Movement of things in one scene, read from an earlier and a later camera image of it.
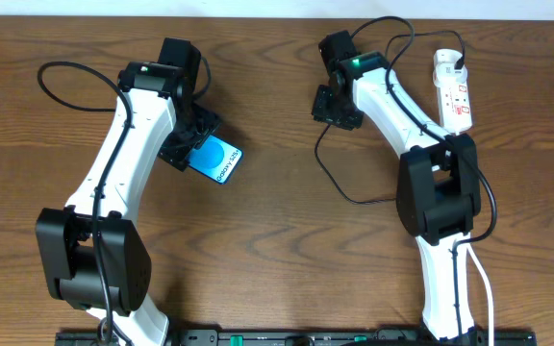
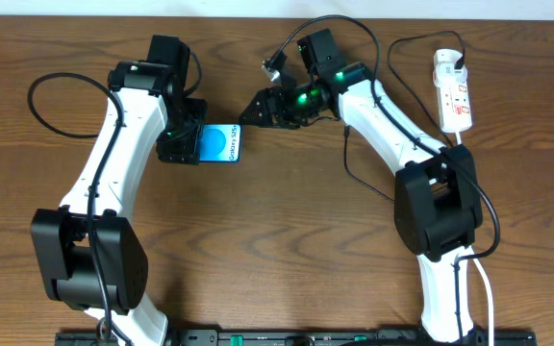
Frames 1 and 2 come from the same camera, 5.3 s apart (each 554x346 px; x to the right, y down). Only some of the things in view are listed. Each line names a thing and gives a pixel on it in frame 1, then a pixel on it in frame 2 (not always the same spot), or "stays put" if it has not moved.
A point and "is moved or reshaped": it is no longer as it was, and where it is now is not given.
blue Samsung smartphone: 215,160 is moved or reshaped
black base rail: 292,337 stays put
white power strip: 454,101 stays put
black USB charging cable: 327,180 to 458,66
